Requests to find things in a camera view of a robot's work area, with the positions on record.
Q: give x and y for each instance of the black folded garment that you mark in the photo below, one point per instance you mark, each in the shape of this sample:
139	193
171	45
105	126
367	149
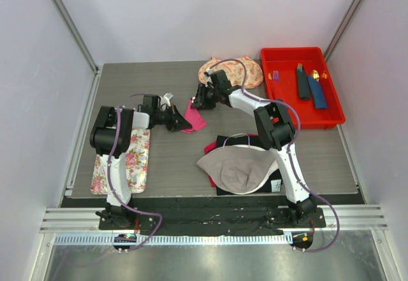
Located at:
272	185

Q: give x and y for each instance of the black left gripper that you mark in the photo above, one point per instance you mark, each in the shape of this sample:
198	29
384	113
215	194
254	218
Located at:
177	122

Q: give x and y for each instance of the red plastic bin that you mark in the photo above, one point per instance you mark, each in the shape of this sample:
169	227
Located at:
285	61

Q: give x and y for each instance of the purple fork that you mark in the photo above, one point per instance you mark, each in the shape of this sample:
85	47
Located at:
275	76

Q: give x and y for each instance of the black rolled napkin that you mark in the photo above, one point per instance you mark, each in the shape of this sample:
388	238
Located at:
303	85

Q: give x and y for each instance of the orange patterned fabric cover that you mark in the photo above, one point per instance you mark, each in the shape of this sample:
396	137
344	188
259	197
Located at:
237	70

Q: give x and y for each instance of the pink paper napkin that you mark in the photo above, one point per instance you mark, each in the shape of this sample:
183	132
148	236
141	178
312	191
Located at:
194	118

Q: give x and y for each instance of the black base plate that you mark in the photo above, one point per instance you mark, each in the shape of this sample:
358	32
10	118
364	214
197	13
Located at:
208	216

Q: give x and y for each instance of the gold spoon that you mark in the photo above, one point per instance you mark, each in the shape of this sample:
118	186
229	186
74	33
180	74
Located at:
314	73

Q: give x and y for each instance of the grey bucket hat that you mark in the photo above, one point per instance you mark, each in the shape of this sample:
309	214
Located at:
239	169

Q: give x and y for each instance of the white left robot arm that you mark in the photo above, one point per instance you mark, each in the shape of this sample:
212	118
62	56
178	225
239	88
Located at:
110	137

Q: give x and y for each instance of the blue rolled napkin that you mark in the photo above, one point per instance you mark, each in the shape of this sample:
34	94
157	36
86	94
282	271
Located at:
317	93

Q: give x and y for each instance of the red rolled napkin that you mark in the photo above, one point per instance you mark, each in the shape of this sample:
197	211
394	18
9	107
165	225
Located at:
278	91

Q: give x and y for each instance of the aluminium front rail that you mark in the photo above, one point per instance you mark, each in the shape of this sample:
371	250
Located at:
80	226

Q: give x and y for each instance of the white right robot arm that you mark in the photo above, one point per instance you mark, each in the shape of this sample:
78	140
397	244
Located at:
275	130

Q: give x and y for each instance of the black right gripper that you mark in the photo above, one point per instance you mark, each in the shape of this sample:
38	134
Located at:
199	102

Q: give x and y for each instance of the floral rectangular tray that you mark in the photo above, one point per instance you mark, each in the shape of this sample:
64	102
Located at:
136	161

